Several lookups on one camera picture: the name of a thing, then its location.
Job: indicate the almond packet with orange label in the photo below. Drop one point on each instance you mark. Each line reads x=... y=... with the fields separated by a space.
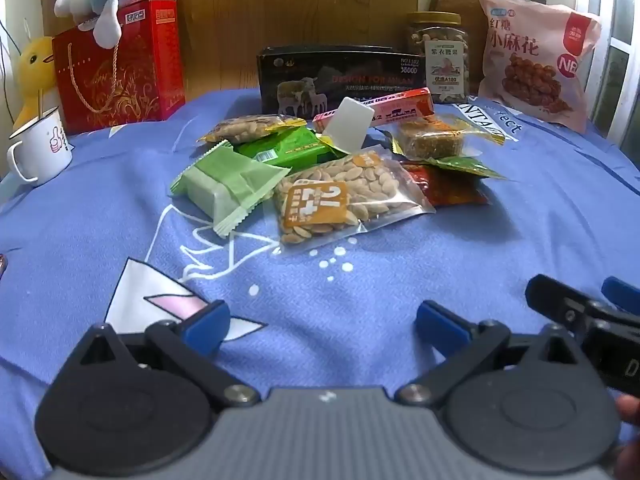
x=340 y=195

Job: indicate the yellow duck plush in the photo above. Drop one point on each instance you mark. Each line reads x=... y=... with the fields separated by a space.
x=35 y=65

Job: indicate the wooden headboard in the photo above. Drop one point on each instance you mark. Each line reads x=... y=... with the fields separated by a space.
x=275 y=5

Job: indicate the clear nut jar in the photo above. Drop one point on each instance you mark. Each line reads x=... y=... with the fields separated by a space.
x=445 y=45

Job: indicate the black cardboard box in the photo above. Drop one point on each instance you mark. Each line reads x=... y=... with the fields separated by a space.
x=350 y=80

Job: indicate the green yellow snack packet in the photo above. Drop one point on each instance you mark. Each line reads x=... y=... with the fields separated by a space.
x=470 y=166

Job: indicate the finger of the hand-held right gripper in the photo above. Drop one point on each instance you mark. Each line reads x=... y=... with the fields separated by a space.
x=560 y=300
x=622 y=295

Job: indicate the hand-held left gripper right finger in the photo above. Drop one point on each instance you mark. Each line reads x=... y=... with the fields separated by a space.
x=440 y=327

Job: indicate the red snack packet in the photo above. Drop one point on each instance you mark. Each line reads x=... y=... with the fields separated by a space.
x=450 y=187

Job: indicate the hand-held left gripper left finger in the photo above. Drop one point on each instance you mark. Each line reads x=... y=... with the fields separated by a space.
x=207 y=327

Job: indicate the long pink snack bar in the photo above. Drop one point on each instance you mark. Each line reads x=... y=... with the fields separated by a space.
x=400 y=105

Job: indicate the person's right hand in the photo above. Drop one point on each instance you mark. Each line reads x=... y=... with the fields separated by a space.
x=630 y=412

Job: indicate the bright green snack packet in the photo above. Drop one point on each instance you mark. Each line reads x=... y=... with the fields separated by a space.
x=295 y=150

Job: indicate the red cardboard box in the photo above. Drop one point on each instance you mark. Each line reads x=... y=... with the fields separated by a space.
x=167 y=50

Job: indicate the white plastic card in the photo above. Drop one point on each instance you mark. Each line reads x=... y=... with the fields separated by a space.
x=347 y=125

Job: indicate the pale green snack packet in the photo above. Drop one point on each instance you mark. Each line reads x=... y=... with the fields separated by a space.
x=220 y=185

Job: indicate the blue printed bedsheet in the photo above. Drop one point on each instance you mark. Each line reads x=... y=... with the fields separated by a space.
x=350 y=280

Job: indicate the red gift bag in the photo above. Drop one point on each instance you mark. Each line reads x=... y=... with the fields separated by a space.
x=110 y=85

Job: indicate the window frame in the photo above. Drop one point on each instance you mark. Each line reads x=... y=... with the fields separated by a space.
x=625 y=60

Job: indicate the large pink snack bag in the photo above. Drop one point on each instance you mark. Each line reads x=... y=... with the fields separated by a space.
x=530 y=50

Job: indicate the brown cake packet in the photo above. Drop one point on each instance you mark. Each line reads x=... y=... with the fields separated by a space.
x=435 y=140

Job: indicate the small clear almond packet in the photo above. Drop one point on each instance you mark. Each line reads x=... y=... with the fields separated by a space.
x=245 y=127

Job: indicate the white enamel mug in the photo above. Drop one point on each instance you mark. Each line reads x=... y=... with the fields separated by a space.
x=45 y=150

